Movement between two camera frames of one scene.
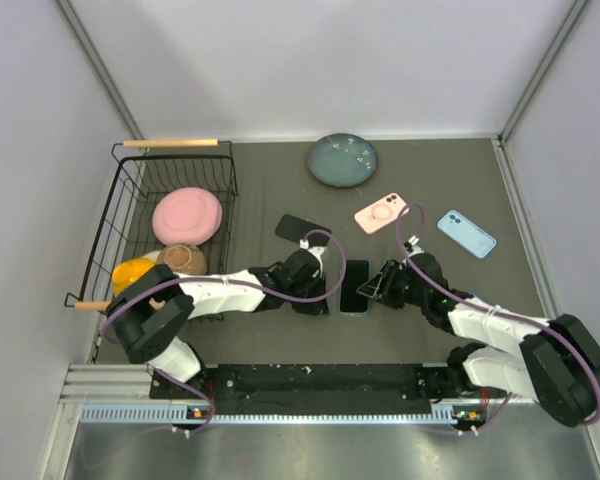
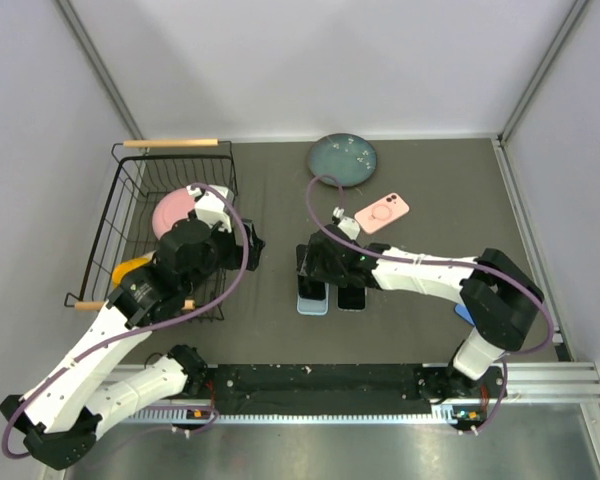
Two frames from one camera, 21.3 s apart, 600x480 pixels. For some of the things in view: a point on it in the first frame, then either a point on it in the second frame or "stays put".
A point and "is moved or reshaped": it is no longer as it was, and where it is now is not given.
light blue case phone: x=466 y=234 is moved or reshaped
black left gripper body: x=312 y=287 to x=230 y=254
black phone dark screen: x=296 y=228 is moved or reshaped
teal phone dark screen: x=356 y=275 stays put
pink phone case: x=381 y=213 stays put
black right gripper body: x=402 y=289 to x=331 y=272
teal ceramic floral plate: x=342 y=160 stays put
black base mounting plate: x=322 y=383 stays put
